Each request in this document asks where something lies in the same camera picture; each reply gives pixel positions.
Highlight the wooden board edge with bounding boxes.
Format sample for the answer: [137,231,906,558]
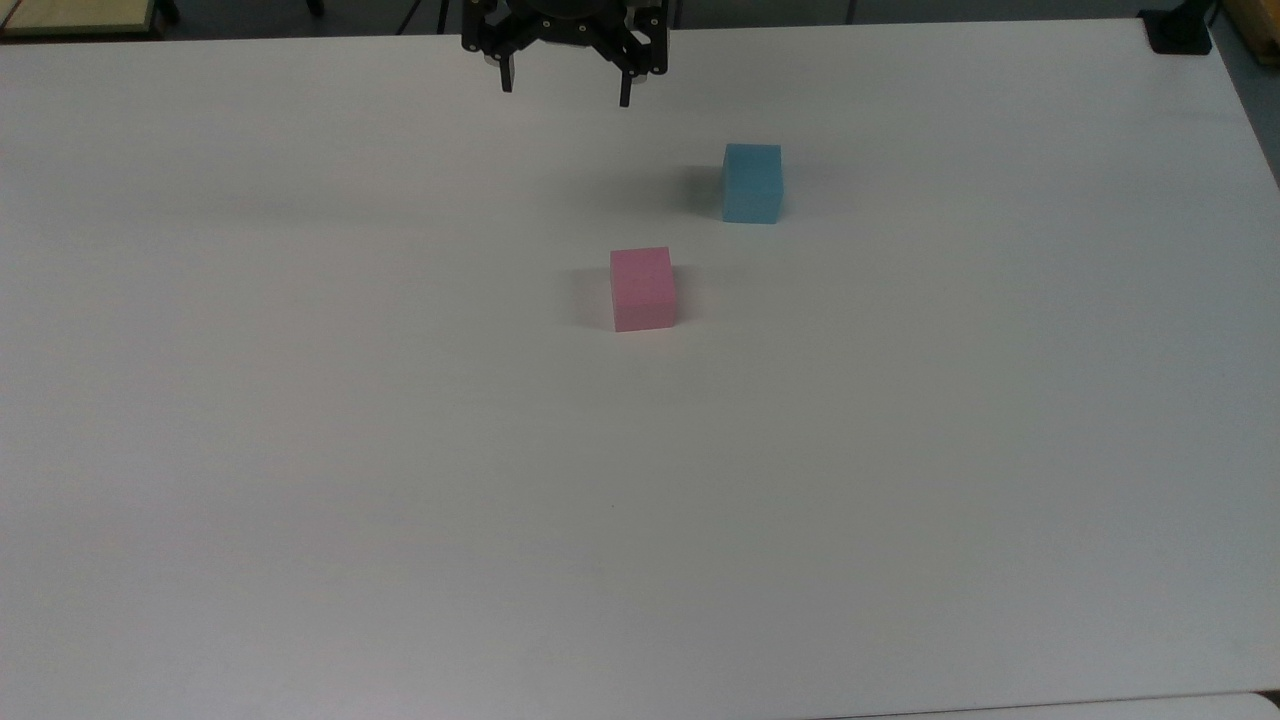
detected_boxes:
[1218,0,1280,67]

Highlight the black table clamp mount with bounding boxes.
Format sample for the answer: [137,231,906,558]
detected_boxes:
[1139,0,1217,56]

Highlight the blue foam cube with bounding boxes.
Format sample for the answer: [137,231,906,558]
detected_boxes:
[722,143,784,225]

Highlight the pink foam cube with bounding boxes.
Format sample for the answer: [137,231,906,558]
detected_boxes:
[610,246,679,333]

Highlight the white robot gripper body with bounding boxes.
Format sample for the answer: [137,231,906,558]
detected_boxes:
[505,0,629,49]

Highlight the black tripod legs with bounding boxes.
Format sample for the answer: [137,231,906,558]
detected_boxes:
[397,0,453,36]

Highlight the wooden side table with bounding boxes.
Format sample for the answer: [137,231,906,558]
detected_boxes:
[0,0,169,42]

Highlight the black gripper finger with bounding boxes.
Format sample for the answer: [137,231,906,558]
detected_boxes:
[598,4,670,109]
[461,0,542,94]

